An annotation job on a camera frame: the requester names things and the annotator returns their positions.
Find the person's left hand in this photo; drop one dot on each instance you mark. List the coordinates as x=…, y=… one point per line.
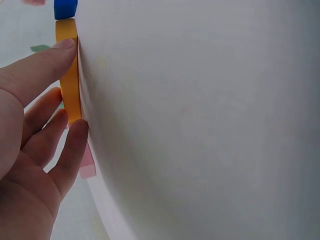
x=22, y=190

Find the person's left thumb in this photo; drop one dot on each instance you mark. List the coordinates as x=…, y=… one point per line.
x=42, y=65

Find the long orange block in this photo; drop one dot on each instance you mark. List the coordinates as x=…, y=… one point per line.
x=70, y=85

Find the pink block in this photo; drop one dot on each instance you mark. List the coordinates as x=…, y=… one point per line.
x=88, y=166

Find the blue block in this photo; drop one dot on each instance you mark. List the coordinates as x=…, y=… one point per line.
x=65, y=8

